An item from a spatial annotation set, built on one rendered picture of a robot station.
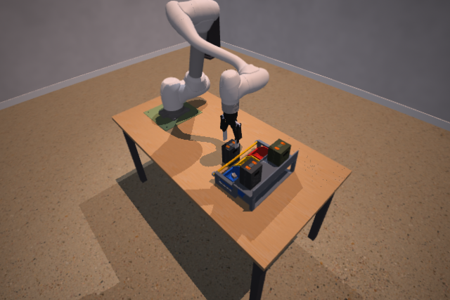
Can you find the yellow open bin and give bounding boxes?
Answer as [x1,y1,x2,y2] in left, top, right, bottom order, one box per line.
[234,156,259,167]

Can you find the red open bin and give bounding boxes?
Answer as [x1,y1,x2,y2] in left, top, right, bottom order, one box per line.
[248,146,268,160]

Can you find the blue bin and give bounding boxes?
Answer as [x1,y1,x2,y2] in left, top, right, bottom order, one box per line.
[220,166,245,197]

